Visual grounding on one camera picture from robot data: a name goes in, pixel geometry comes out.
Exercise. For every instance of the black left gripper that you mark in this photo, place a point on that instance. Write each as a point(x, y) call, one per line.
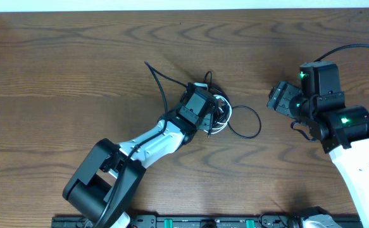
point(214, 116)

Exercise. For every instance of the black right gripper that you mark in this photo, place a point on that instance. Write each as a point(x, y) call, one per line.
point(281, 96)

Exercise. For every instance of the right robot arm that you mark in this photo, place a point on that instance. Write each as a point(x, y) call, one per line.
point(343, 131)

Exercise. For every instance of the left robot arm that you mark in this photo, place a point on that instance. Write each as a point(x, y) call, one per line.
point(104, 184)

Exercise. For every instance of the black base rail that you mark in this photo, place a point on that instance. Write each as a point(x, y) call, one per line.
point(312, 217)

